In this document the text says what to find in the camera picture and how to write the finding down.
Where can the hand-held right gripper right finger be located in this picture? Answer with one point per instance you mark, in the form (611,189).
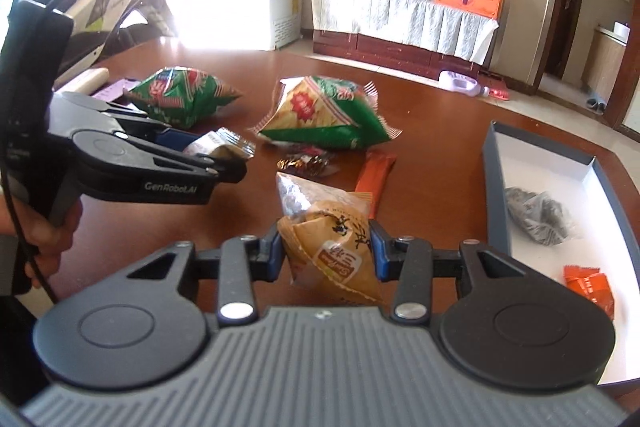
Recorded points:
(382,252)

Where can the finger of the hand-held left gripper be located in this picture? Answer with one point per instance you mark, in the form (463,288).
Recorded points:
(172,138)
(220,169)

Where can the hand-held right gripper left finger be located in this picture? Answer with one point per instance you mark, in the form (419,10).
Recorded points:
(272,257)

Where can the small beige snack packet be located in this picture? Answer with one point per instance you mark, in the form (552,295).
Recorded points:
(220,146)

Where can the yellow clear snack packet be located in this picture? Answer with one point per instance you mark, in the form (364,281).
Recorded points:
(325,252)

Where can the dark box with white inside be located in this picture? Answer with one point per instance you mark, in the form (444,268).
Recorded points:
(550,177)

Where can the person's left hand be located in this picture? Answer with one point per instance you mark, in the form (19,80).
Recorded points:
(50,239)

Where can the beige cylindrical roll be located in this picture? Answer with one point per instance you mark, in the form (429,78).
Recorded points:
(85,79)

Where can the purple paper card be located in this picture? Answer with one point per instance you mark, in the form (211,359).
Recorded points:
(117,89)

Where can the orange snack stick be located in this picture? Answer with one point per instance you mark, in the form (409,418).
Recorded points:
(375,174)

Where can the dark brown wrapped candy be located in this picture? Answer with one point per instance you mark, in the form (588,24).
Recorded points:
(305,164)

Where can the white printed panel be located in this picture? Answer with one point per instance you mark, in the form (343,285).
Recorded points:
(107,7)

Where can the green yellow snack bag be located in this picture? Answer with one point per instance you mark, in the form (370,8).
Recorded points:
(320,117)

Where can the grey snack packet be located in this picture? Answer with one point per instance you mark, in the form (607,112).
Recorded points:
(537,214)

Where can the white purple bottle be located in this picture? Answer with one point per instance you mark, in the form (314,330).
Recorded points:
(457,82)

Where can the dark wooden television cabinet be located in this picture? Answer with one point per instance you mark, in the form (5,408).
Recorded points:
(395,47)

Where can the small orange snack packet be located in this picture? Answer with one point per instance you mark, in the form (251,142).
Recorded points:
(590,289)

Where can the white lace cabinet cloth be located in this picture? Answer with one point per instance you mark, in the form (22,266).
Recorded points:
(400,17)

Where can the wooden kitchen counter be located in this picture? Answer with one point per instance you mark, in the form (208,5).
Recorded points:
(602,62)

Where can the white pot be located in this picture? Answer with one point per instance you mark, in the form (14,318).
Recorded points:
(621,31)

